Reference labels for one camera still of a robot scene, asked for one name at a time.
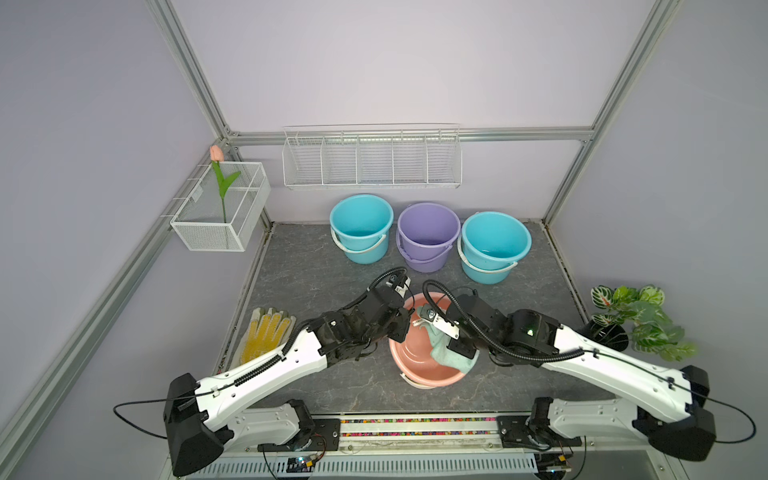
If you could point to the yellow white work glove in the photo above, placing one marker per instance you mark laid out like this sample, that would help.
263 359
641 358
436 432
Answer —
267 329

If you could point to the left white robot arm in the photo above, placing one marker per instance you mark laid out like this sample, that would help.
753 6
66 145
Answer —
199 415

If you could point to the white vented cable duct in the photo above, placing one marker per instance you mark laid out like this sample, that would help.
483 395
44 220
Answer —
371 466

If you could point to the pink plastic bucket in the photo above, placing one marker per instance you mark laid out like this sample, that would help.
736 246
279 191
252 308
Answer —
412 355

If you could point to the potted green plant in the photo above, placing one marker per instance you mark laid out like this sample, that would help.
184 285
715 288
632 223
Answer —
634 318

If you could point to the white wire basket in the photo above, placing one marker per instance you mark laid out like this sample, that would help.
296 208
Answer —
198 220

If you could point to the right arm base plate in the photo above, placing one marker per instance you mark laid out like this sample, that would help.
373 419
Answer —
520 431

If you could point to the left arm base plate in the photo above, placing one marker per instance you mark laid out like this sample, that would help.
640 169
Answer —
324 435

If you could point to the mint green cloth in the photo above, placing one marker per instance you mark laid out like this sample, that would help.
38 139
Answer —
439 345

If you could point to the left teal bucket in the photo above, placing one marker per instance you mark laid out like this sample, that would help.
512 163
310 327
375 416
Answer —
360 227

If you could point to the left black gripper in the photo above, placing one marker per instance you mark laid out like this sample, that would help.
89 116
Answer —
399 312

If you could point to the pink artificial tulip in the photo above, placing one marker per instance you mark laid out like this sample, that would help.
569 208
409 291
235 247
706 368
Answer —
224 182

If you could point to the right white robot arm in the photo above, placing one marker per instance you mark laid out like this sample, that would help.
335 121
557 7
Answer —
662 406

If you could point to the right teal bucket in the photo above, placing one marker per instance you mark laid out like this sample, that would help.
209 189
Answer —
491 245

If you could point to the purple bucket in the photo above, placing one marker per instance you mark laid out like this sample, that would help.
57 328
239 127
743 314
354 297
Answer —
426 234

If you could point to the teal bucket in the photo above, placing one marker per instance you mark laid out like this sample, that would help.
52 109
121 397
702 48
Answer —
360 227
491 245

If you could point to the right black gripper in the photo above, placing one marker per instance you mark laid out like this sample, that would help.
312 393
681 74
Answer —
459 339

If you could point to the long white wire shelf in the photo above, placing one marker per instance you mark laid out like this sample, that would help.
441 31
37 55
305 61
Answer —
390 155

